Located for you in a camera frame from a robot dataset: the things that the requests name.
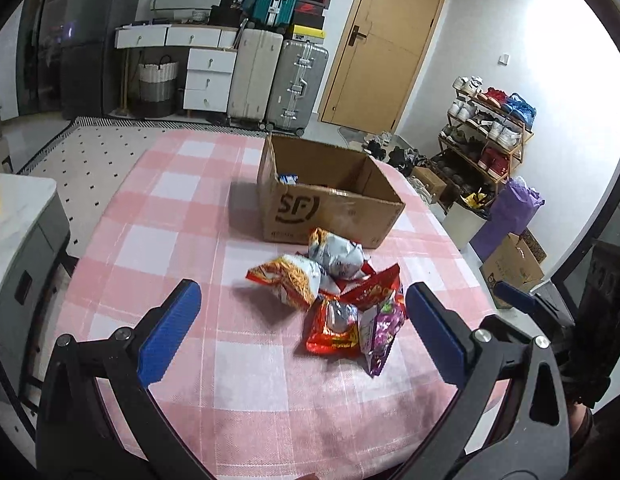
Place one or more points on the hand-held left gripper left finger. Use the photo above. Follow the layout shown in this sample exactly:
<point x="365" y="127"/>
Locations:
<point x="172" y="325"/>

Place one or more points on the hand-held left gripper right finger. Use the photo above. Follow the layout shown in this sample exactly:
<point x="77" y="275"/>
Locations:
<point x="435" y="330"/>

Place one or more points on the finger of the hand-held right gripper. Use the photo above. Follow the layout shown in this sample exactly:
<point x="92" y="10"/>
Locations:
<point x="515" y="295"/>

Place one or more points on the purple snack packet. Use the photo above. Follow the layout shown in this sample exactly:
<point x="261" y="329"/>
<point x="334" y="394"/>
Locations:
<point x="380" y="332"/>

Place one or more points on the red chips bag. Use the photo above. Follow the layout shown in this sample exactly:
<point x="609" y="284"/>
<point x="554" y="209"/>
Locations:
<point x="375" y="287"/>

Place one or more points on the red and white snack packet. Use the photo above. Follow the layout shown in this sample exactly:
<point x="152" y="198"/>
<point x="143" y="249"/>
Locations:
<point x="332" y="327"/>

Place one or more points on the silver white snack bag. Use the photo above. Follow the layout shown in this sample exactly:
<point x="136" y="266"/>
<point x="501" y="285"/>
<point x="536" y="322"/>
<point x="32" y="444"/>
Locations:
<point x="337" y="255"/>

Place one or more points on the orange noodle snack bag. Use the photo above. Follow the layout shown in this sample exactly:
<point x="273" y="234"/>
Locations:
<point x="287" y="280"/>

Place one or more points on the brown cardboard box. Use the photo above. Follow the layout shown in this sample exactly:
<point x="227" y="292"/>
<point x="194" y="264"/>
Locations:
<point x="330" y="215"/>

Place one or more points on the blue snack packet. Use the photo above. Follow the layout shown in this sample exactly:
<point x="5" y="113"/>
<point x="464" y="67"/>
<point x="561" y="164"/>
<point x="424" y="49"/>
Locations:
<point x="288" y="178"/>

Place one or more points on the person's right forearm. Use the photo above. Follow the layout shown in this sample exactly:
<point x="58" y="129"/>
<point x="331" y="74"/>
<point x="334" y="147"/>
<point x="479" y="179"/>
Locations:
<point x="585" y="435"/>

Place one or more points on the open flat cardboard box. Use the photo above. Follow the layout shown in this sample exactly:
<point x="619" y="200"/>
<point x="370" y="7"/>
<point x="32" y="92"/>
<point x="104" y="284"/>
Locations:
<point x="512" y="270"/>

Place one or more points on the purple bag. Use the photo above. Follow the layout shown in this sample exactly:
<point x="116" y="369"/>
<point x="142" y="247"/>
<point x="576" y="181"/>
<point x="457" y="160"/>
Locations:
<point x="510" y="215"/>

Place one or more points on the pink checked tablecloth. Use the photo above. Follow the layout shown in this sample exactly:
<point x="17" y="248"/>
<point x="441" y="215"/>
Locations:
<point x="190" y="240"/>

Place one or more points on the white trash bin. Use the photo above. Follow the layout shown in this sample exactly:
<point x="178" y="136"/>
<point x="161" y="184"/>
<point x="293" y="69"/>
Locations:
<point x="462" y="225"/>

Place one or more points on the small closed cardboard box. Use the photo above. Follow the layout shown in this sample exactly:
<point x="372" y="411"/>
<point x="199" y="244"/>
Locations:
<point x="429" y="182"/>

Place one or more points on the grey side cabinet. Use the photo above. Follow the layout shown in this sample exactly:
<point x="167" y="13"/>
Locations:
<point x="25" y="270"/>

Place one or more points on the wooden shoe rack with shoes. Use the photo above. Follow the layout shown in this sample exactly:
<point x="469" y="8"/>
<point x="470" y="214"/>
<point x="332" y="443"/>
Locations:
<point x="485" y="135"/>

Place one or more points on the pile of shoes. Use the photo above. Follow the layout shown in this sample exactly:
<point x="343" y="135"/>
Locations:
<point x="400" y="157"/>

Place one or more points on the grey door mat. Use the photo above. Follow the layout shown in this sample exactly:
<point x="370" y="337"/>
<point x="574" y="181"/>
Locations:
<point x="350" y="137"/>

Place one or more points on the woven laundry basket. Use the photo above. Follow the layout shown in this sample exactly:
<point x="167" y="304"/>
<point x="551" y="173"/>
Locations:
<point x="157" y="85"/>

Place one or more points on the white drawer desk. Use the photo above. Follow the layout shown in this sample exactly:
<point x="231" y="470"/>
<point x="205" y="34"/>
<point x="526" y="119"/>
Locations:
<point x="205" y="80"/>

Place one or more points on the cream suitcase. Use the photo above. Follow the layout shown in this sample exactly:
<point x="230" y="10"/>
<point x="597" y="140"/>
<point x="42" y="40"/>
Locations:
<point x="255" y="75"/>

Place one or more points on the silver suitcase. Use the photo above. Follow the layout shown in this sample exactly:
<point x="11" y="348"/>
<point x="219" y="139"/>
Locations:
<point x="297" y="85"/>

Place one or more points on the wooden door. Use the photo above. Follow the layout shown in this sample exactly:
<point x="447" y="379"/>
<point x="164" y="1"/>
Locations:
<point x="385" y="45"/>

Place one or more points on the dark grey fridge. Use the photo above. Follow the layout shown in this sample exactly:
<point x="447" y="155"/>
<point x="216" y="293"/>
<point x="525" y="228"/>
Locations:
<point x="97" y="40"/>

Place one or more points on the metal arch rack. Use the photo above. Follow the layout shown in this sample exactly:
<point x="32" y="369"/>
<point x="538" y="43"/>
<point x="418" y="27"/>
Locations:
<point x="157" y="2"/>

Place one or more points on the black bag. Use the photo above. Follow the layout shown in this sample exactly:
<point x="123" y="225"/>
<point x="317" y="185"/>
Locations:
<point x="232" y="5"/>

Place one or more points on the stack of shoe boxes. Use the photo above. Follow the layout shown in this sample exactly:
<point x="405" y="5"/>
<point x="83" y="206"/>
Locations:
<point x="310" y="15"/>

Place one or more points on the white light switch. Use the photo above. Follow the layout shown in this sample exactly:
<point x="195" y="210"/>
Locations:
<point x="504" y="59"/>

